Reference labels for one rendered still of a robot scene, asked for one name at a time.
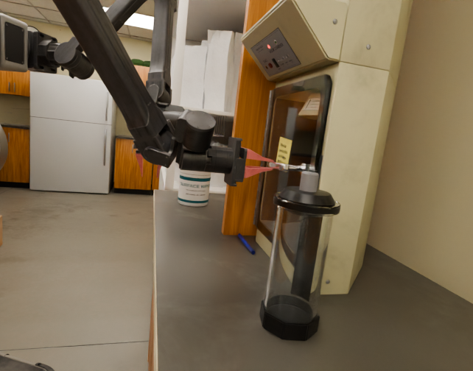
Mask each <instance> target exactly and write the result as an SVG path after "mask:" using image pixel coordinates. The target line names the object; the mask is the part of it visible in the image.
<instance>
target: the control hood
mask: <svg viewBox="0 0 473 371"><path fill-rule="evenodd" d="M347 9H348V6H347V4H346V3H343V2H340V1H335V0H280V1H279V2H278V3H277V4H275V5H274V6H273V7H272V8H271V9H270V10H269V11H268V12H267V13H266V14H265V15H264V16H263V17H262V18H261V19H260V20H259V21H258V22H257V23H256V24H254V25H253V26H252V27H251V28H250V29H249V30H248V31H247V32H246V33H245V34H244V35H243V36H242V37H241V42H242V44H243V45H244V47H245V48H246V49H247V51H248V52H249V54H250V55H251V57H252V58H253V60H254V61H255V63H256V64H257V66H258V67H259V69H260V70H261V72H262V73H263V74H264V76H265V77H266V79H267V80H269V81H271V82H277V81H279V80H284V79H286V78H289V77H293V76H295V75H298V74H302V73H304V72H307V71H311V70H313V69H316V68H320V67H322V66H326V65H328V64H331V63H335V62H337V61H338V60H339V59H340V50H341V46H342V40H343V32H344V27H345V22H346V13H347ZM277 28H279V29H280V31H281V33H282V34H283V36H284V37H285V39H286V40H287V42H288V44H289V45H290V47H291V48H292V50H293V51H294V53H295V55H296V57H297V58H298V59H299V61H300V63H301V64H300V65H298V66H295V67H292V68H289V69H287V70H285V71H282V72H280V73H277V74H274V75H272V76H270V77H269V76H268V74H267V72H266V71H265V70H264V68H263V67H262V65H261V63H260V62H259V61H258V59H257V58H256V56H255V54H254V53H253V52H252V50H251V49H250V48H252V47H253V46H255V45H256V44H257V43H258V42H259V41H261V40H262V39H263V38H265V37H266V36H268V35H269V34H270V33H271V32H273V31H274V30H275V29H277Z"/></svg>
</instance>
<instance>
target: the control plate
mask: <svg viewBox="0 0 473 371"><path fill-rule="evenodd" d="M274 40H276V41H277V44H275V43H274ZM267 45H269V46H270V49H269V48H268V46H267ZM250 49H251V50H252V52H253V53H254V54H255V56H256V58H257V59H258V61H259V62H260V63H261V65H262V67H263V68H264V70H265V71H266V72H267V74H268V76H269V77H270V76H272V75H274V74H277V73H280V72H282V71H285V70H287V69H289V68H292V67H295V66H298V65H300V64H301V63H300V61H299V59H298V58H297V57H296V55H295V53H294V51H293V50H292V48H291V47H290V45H289V44H288V42H287V40H286V39H285V37H284V36H283V34H282V33H281V31H280V29H279V28H277V29H275V30H274V31H273V32H271V33H270V34H269V35H268V36H266V37H265V38H263V39H262V40H261V41H259V42H258V43H257V44H256V45H255V46H253V47H252V48H250ZM287 54H288V55H289V56H290V58H286V56H287ZM282 56H283V57H284V58H285V60H282ZM273 58H274V59H275V60H276V62H277V63H278V65H279V67H278V68H276V66H275V64H274V63H273V61H272V59H273ZM278 59H280V60H281V62H278ZM268 63H271V64H272V66H273V67H272V68H270V67H269V65H268ZM265 66H267V67H268V69H266V67H265Z"/></svg>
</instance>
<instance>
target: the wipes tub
mask: <svg viewBox="0 0 473 371"><path fill-rule="evenodd" d="M210 181H211V172H196V171H187V170H180V179H179V188H178V202H179V203H180V204H182V205H186V206H192V207H202V206H206V205H208V200H209V188H210Z"/></svg>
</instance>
